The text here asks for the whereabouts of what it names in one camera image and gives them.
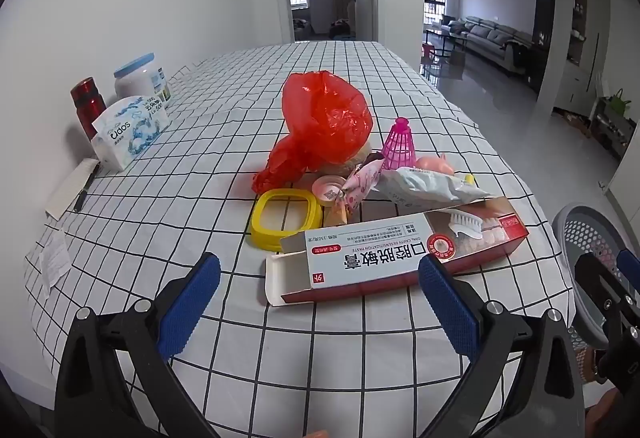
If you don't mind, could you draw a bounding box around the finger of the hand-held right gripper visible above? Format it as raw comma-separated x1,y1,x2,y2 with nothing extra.
574,252,640,354
616,249,640,290

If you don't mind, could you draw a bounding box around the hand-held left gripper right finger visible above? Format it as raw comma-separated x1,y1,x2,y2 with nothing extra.
418,254,586,438

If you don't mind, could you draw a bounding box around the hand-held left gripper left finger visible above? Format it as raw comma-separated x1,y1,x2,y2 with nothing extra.
54,252,222,438

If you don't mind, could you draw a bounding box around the grey perforated plastic basket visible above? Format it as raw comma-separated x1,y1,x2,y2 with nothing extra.
551,203,640,350

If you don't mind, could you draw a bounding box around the red and white toothpaste box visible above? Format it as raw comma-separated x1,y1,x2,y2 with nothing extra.
265,196,530,307

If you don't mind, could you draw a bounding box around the yellow-rimmed clear lid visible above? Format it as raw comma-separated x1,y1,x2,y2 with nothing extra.
251,189,325,250

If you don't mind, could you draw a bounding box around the red plastic bag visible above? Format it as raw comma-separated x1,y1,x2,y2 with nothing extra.
251,71,374,195

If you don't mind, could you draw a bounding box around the white snack packet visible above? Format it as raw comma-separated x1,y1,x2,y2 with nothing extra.
372,167,493,209

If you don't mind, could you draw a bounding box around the dark shoe rack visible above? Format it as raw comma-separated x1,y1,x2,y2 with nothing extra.
590,96,637,160

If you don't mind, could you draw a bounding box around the pink pig toy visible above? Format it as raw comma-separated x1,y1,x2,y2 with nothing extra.
414,155,455,176

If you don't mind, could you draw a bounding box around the white paper receipt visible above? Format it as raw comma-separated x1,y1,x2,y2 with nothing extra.
39,231,71,294

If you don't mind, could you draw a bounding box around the cardboard piece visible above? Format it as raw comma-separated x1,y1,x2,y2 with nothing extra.
565,111,593,139

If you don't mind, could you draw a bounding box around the pink candy wrapper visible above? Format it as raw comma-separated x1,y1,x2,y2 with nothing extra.
326,155,386,229

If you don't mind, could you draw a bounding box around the black pen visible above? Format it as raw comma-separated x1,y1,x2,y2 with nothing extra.
73,161,101,213

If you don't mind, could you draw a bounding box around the white black-checked tablecloth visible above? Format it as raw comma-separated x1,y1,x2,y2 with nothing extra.
22,41,576,438

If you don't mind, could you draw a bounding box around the green bag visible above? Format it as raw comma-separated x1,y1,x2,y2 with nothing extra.
609,88,632,116

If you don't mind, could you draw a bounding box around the pink mesh cone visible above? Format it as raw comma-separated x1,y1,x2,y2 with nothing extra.
382,117,417,170

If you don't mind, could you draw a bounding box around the white paper strip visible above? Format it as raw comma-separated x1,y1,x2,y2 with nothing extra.
45,158,101,220

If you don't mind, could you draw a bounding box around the small round plastic cup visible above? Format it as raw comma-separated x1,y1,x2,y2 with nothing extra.
312,175,346,205

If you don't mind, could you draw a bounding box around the beige knitted ball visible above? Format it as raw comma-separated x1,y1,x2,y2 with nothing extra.
322,139,376,173

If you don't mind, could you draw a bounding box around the blue and white tissue pack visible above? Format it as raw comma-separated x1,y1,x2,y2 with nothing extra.
91,96,170,170

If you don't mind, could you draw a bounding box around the white low cabinet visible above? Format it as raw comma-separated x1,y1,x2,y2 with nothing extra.
552,53,596,114

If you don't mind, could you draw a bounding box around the red thermos bottle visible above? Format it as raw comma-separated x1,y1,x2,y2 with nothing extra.
70,77,107,141

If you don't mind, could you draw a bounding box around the white jar with blue lid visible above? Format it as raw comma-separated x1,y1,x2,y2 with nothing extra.
113,52,172,109

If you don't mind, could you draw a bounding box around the dark coffee table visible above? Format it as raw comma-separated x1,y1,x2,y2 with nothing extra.
424,28,468,64

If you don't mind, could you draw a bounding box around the grey sofa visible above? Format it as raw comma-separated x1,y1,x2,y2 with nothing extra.
448,16,533,69

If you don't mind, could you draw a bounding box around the wristwatch with patterned strap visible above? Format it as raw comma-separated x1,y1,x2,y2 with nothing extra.
570,328,607,385

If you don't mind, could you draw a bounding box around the black wall panel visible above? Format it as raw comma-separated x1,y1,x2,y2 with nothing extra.
532,0,556,49

